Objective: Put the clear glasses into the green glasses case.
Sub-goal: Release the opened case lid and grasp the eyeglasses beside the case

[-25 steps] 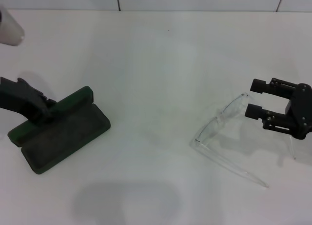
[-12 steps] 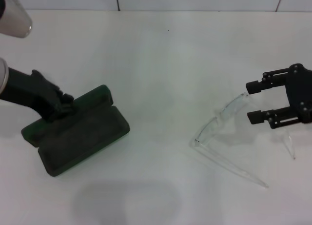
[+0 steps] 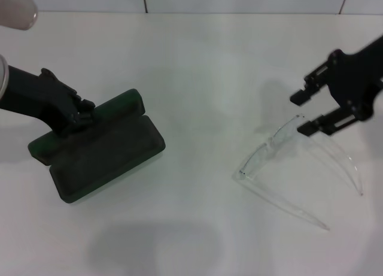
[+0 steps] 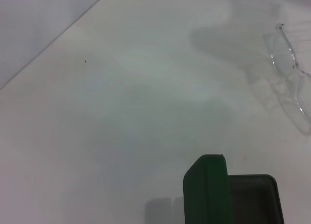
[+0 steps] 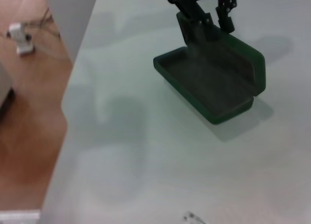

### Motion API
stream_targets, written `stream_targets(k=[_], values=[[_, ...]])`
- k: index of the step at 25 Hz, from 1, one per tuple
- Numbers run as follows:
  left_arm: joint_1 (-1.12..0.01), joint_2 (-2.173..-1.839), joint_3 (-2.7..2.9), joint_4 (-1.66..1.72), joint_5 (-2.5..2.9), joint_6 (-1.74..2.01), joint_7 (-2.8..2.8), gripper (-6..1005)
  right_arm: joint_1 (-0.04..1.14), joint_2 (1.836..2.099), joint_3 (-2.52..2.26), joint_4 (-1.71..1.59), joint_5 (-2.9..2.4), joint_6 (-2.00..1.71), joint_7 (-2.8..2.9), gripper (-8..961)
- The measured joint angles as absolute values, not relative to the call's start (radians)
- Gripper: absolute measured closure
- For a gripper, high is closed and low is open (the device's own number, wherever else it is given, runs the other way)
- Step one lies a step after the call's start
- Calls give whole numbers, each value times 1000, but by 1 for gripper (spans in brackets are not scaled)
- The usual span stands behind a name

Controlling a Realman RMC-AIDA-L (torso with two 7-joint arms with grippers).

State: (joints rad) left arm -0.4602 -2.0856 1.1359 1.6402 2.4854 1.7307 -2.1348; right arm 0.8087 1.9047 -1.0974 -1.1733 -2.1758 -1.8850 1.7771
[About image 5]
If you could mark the green glasses case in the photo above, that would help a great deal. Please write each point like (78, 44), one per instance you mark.
(213, 88)

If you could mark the white power adapter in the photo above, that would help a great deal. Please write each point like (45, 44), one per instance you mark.
(20, 39)

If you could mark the white flat board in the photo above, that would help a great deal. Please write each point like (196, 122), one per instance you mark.
(19, 216)

